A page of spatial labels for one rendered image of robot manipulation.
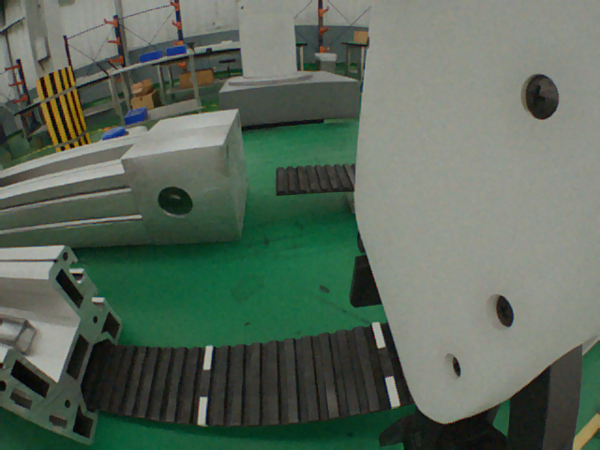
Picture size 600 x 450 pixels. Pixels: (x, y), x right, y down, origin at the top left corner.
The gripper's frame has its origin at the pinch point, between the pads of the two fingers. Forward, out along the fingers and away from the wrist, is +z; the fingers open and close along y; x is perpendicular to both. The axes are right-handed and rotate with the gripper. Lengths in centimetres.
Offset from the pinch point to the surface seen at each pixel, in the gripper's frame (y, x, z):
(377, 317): 4.6, -0.8, 3.9
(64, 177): 14.7, 26.3, -4.6
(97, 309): 3.7, 18.5, 0.5
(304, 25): 776, -61, -30
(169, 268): 10.7, 15.8, 3.9
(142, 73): 727, 364, 39
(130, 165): 13.9, 17.6, -4.9
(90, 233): 13.8, 25.6, 1.8
